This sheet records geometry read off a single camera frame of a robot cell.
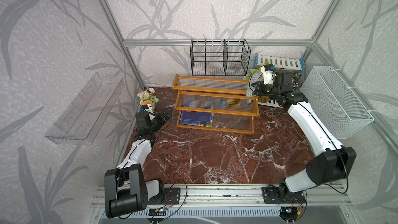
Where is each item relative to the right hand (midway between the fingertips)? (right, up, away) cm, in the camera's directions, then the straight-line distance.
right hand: (252, 83), depth 80 cm
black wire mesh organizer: (-20, +20, +27) cm, 39 cm away
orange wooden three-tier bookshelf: (-19, -11, +25) cm, 34 cm away
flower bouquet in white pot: (-63, -7, +19) cm, 66 cm away
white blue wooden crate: (+23, +16, +19) cm, 34 cm away
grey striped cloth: (+1, +3, -2) cm, 3 cm away
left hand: (-45, -15, +5) cm, 48 cm away
